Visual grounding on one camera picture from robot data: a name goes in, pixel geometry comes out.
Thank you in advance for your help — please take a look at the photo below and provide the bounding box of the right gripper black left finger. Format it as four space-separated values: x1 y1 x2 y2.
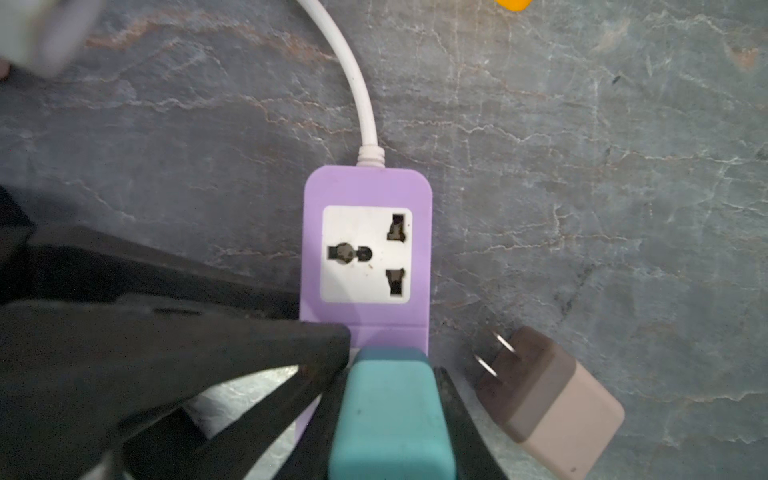
274 369 348 480

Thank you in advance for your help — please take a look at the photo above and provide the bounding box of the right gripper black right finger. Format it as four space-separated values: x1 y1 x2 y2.
434 367 508 480

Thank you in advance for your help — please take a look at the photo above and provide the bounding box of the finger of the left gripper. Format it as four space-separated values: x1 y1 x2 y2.
1 190 299 320
1 301 351 479

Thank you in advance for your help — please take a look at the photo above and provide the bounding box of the teal plug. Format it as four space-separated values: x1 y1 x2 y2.
328 347 457 479

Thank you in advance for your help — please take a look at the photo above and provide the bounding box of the pink plug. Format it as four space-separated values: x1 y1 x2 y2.
475 326 625 479

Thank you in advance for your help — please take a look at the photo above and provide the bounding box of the purple power strip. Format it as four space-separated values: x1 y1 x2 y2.
299 165 433 353

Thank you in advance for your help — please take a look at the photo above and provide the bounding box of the orange power strip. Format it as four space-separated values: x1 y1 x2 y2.
496 0 532 12

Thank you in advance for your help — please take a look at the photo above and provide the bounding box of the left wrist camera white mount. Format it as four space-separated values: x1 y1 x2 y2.
1 0 105 77

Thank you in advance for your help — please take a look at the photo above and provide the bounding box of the white cable of purple strip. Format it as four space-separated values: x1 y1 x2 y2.
296 0 386 169

